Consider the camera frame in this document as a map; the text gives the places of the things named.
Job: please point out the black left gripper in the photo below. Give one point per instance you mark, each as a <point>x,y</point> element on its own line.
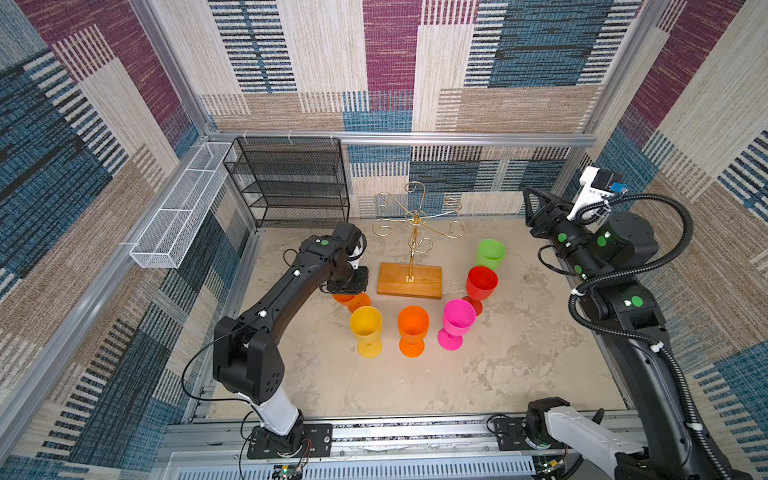
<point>360,284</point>

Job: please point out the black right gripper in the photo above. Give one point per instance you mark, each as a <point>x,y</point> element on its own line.
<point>554,215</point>

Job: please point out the orange wine glass back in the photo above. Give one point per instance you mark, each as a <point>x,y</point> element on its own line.
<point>353,302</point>

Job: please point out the orange wine glass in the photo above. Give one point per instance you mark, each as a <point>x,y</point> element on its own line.
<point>353,302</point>
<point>413,326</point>

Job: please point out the yellow wine glass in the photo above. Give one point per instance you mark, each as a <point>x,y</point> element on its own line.
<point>366,326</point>

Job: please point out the green wine glass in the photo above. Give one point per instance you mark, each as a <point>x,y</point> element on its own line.
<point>490,254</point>

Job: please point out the red wine glass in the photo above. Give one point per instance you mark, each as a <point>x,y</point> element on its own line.
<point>480,284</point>

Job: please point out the magenta wine glass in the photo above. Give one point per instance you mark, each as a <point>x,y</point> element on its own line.
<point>458,318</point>

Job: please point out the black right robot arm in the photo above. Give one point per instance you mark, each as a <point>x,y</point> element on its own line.
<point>608,250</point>

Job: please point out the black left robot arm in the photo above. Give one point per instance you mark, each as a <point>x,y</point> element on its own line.
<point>246,359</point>

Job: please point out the gold wire wine glass rack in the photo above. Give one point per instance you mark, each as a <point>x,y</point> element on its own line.
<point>410,279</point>

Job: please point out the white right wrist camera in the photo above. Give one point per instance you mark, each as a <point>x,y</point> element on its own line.
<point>597,185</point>

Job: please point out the black wire shelf rack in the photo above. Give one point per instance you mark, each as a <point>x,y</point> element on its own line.
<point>291,182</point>

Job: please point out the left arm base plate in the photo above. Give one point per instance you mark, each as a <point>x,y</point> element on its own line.
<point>313,440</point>

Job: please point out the aluminium front rail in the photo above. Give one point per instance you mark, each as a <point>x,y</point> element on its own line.
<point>388,447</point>

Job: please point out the white wire mesh basket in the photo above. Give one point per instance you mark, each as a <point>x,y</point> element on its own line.
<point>165,241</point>

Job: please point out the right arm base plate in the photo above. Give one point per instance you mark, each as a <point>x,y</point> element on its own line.
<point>516,433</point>

